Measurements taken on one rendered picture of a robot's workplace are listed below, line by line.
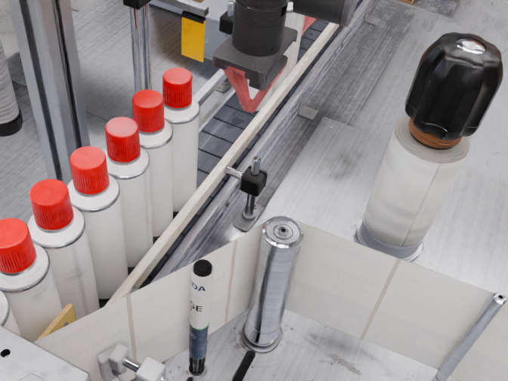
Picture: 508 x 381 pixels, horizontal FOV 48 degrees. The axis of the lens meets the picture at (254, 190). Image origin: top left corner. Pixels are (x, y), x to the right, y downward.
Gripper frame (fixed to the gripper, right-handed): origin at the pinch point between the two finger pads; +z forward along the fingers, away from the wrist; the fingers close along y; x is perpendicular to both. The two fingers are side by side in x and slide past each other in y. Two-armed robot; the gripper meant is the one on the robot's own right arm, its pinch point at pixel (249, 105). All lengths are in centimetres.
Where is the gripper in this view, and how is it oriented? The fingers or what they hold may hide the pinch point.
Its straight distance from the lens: 72.5
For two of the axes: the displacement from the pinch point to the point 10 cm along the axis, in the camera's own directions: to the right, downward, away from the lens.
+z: -1.0, 6.8, 7.3
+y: 4.2, -6.4, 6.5
